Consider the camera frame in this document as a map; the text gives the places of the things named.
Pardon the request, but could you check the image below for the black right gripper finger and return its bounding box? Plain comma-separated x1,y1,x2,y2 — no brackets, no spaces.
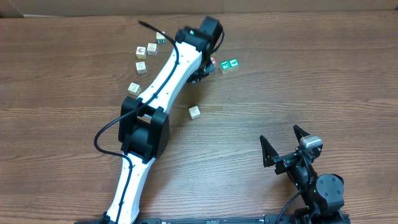
293,124,310,142
259,135,279,167

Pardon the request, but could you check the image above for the white block snail picture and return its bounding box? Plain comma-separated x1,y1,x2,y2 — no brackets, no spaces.
188,106,201,119

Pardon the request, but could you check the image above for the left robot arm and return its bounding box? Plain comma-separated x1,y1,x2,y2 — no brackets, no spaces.
94,16,224,223

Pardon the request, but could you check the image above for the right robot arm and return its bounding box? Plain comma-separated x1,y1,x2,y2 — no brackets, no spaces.
259,125,350,224

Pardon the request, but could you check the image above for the red framed number block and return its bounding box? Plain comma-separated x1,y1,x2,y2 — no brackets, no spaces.
210,56,217,68

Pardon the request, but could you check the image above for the green block left of pair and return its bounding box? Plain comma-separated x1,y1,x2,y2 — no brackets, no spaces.
220,61,231,74

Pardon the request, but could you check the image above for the green block number four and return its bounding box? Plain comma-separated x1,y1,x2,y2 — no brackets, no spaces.
229,58,239,71

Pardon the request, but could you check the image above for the white block green 21 side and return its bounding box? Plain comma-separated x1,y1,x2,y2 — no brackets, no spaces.
156,32,166,44

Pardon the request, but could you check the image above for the white block beside bird block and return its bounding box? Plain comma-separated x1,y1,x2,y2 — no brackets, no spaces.
147,43,158,55

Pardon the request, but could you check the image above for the white block letter left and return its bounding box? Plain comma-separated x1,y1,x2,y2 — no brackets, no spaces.
136,62,147,74

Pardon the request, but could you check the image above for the white block yellow sides bird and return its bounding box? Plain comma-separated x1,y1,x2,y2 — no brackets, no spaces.
136,46,147,59

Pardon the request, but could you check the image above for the white block yellow side lowest-left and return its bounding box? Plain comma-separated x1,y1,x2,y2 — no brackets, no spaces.
127,83,141,96

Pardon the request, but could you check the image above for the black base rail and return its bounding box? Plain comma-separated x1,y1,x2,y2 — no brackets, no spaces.
75,215,351,224

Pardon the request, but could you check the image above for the cardboard wall panel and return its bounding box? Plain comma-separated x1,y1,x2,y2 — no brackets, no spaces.
1,0,397,17

